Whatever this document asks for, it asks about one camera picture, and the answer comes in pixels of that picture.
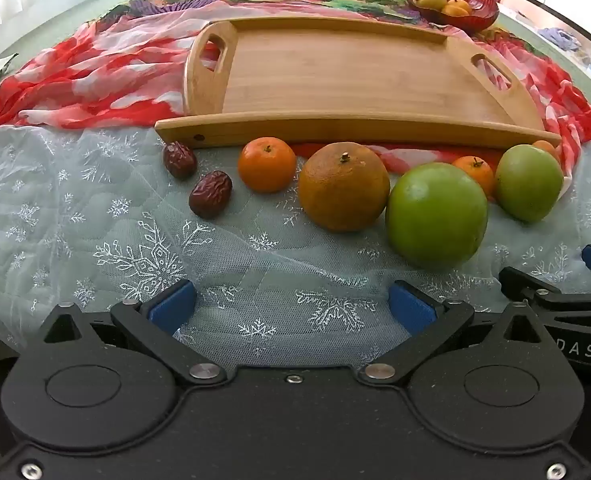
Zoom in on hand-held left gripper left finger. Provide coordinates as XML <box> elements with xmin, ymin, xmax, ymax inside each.
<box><xmin>40</xmin><ymin>280</ymin><xmax>229</xmax><ymax>387</ymax></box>

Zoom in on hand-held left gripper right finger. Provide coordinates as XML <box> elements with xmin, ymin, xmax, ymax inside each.
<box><xmin>358</xmin><ymin>280</ymin><xmax>547</xmax><ymax>387</ymax></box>

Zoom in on large green apple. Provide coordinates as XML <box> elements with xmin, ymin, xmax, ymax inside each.
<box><xmin>385</xmin><ymin>162</ymin><xmax>489</xmax><ymax>269</ymax></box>

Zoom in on small green apple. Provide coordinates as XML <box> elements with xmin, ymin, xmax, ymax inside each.
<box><xmin>494</xmin><ymin>144</ymin><xmax>565</xmax><ymax>224</ymax></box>

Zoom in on red jujube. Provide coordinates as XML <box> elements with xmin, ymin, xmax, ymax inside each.
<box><xmin>189</xmin><ymin>170</ymin><xmax>233</xmax><ymax>219</ymax></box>
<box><xmin>163</xmin><ymin>141</ymin><xmax>198</xmax><ymax>180</ymax></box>

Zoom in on wooden tray with handles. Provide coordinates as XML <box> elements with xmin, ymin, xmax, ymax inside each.
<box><xmin>154</xmin><ymin>16</ymin><xmax>562</xmax><ymax>150</ymax></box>

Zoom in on sheer snowflake cloth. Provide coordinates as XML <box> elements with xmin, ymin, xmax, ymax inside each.
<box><xmin>0</xmin><ymin>125</ymin><xmax>591</xmax><ymax>371</ymax></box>

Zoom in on large orange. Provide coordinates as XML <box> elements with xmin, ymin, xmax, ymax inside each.
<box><xmin>298</xmin><ymin>142</ymin><xmax>391</xmax><ymax>233</ymax></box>

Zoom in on blue crumpled clothes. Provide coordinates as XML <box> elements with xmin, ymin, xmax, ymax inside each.
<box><xmin>540</xmin><ymin>27</ymin><xmax>581</xmax><ymax>52</ymax></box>

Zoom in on colourful printed scarf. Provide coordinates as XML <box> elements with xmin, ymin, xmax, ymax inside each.
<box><xmin>0</xmin><ymin>0</ymin><xmax>591</xmax><ymax>181</ymax></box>

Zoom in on wooden side ledge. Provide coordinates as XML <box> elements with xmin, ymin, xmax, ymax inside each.
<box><xmin>503</xmin><ymin>0</ymin><xmax>591</xmax><ymax>56</ymax></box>

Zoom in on dark red scalloped bowl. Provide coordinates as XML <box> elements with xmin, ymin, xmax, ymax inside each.
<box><xmin>407</xmin><ymin>0</ymin><xmax>500</xmax><ymax>31</ymax></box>

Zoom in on green quilted bedspread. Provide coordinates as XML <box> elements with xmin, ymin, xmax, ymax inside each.
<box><xmin>0</xmin><ymin>0</ymin><xmax>591</xmax><ymax>121</ymax></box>

